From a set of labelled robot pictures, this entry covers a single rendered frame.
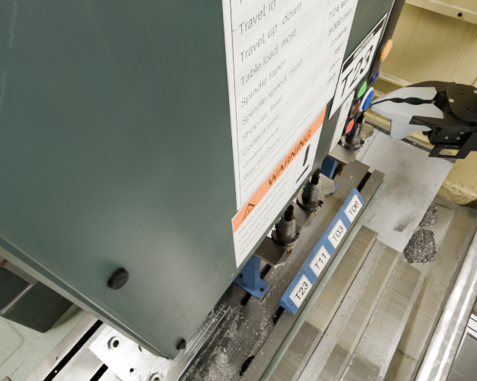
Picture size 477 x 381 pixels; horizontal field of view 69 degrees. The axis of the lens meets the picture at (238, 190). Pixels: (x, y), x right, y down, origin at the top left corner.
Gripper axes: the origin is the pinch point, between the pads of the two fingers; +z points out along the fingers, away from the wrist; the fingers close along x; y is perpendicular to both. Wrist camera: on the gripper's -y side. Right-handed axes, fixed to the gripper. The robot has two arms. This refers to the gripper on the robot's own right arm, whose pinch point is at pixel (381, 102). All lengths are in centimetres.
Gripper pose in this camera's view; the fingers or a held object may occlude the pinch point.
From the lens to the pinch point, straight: 54.8
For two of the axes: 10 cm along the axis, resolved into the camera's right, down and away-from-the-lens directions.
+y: 0.4, 5.5, 8.4
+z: -9.9, -0.7, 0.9
